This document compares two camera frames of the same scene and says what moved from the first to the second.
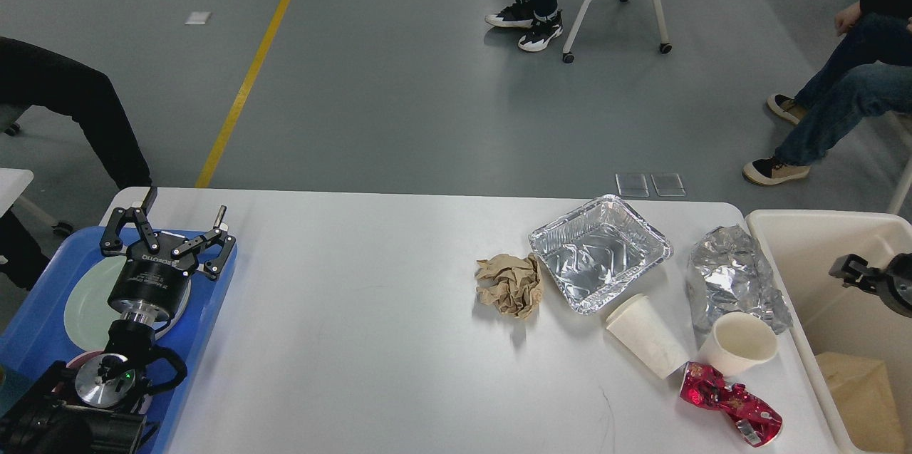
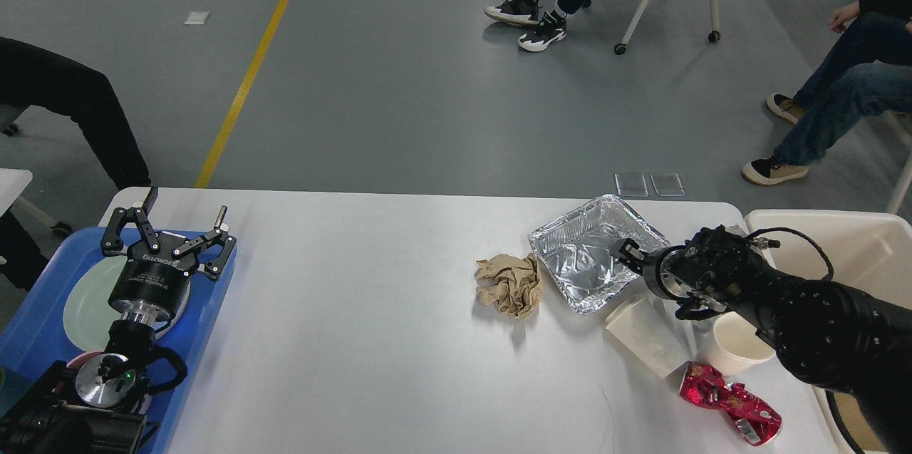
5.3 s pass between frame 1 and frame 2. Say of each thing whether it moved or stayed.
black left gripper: stayed
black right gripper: moved
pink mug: stayed
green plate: stayed
